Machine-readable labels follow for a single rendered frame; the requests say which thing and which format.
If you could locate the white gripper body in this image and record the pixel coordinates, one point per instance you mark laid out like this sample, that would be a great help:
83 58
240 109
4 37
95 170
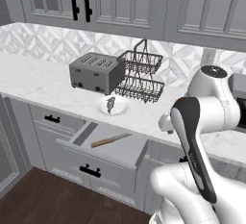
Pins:
166 123

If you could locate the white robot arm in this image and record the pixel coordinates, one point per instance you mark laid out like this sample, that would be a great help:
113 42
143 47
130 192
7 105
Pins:
208 106

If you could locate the white round plate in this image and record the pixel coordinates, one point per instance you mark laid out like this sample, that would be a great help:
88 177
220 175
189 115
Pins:
121 106

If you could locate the grey piece of meat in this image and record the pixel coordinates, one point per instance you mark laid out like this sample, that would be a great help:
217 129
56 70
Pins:
110 104

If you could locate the grey open drawer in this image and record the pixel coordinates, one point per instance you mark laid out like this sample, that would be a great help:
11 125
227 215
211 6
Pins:
105 167

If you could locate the small grey drawer front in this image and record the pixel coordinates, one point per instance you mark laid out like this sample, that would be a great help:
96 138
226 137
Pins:
68 117

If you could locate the grey lower cupboard door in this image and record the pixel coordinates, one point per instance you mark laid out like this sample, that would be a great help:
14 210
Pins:
160 157

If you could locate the grey box appliance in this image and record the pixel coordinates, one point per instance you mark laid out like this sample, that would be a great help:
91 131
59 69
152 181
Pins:
238 85

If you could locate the grey four-slot toaster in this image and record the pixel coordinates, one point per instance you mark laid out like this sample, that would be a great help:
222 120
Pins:
93 74

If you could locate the grey lower cupboard front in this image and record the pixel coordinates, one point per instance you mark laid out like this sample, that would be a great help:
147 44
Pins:
48 147

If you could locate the grey corner cupboard door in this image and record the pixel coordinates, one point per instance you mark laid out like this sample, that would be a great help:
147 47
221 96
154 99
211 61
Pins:
9 151

